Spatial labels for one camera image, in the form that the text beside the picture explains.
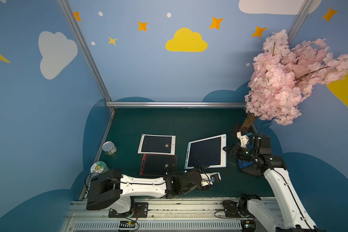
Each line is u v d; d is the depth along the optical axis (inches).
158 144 38.7
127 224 28.7
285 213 15.9
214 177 22.9
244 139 27.7
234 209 29.5
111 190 16.2
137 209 29.0
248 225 28.8
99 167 31.9
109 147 36.2
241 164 34.9
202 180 23.6
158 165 37.8
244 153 25.2
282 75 22.6
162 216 28.9
